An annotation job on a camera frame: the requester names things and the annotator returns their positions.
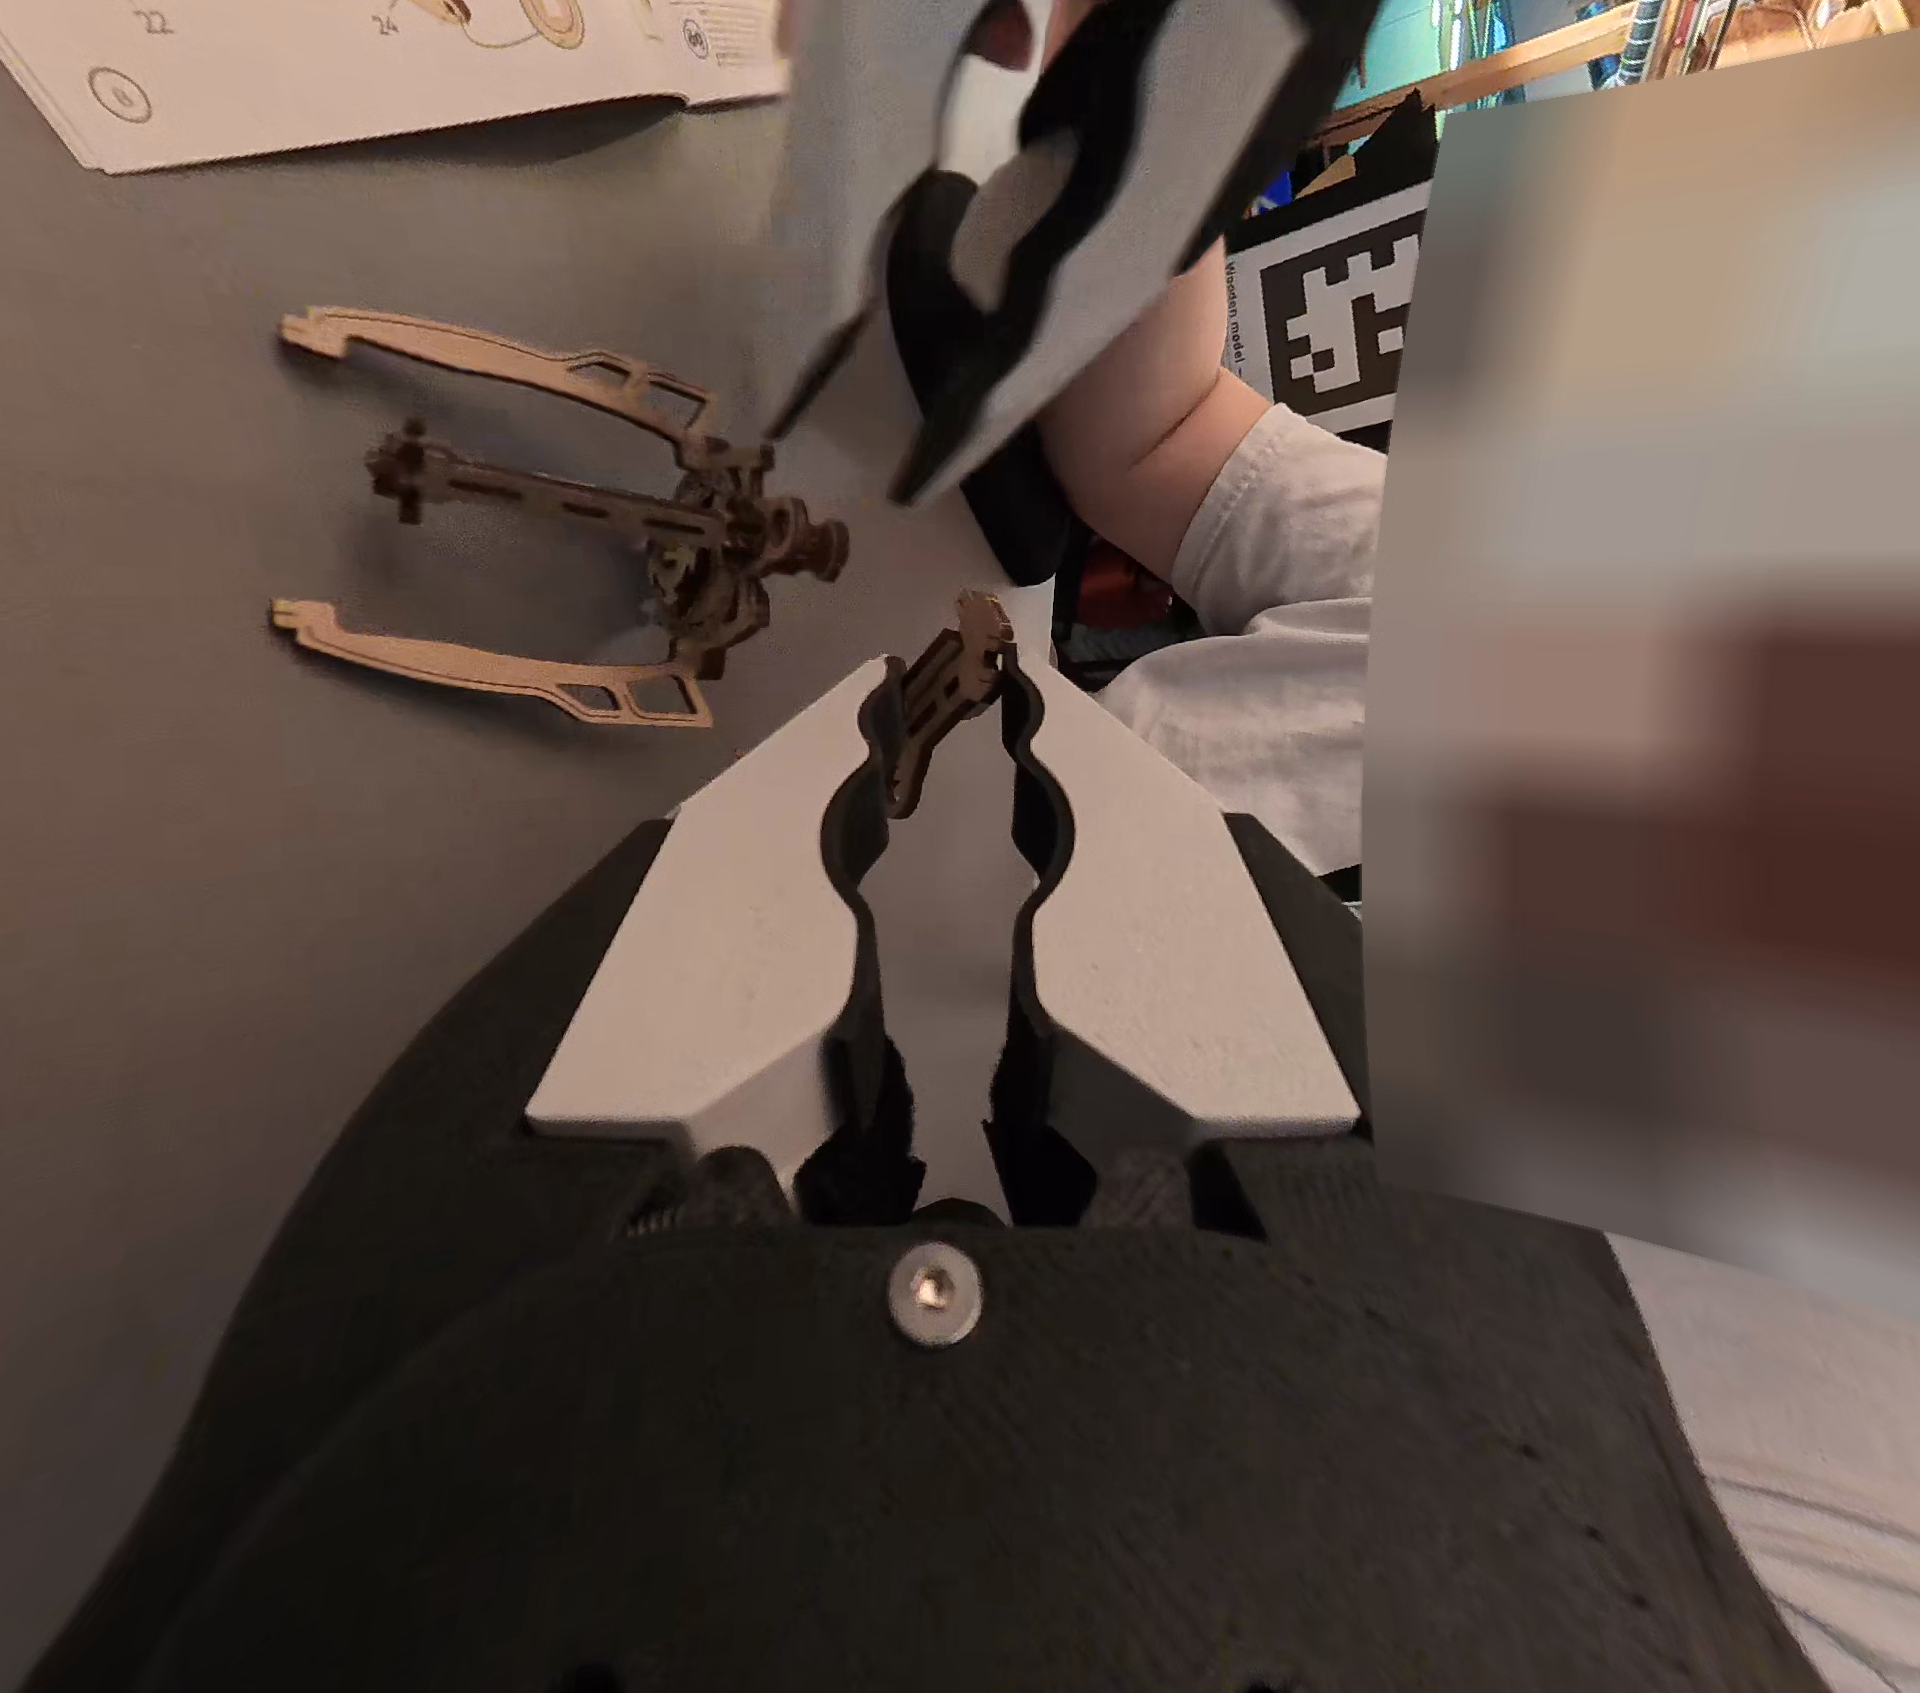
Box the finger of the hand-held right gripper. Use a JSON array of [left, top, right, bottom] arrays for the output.
[[892, 0, 1315, 510], [769, 0, 1112, 443]]

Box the person's right forearm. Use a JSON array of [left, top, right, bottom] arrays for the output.
[[1043, 260, 1308, 592]]

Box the wooden crossbow model assembly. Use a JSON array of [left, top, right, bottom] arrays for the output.
[[272, 304, 853, 731]]

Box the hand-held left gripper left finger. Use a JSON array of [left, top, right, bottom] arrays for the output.
[[525, 658, 903, 1201]]

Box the dark wooden model part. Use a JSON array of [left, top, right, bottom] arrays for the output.
[[883, 590, 1020, 821]]

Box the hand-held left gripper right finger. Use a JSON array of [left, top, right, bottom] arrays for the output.
[[1012, 658, 1362, 1176]]

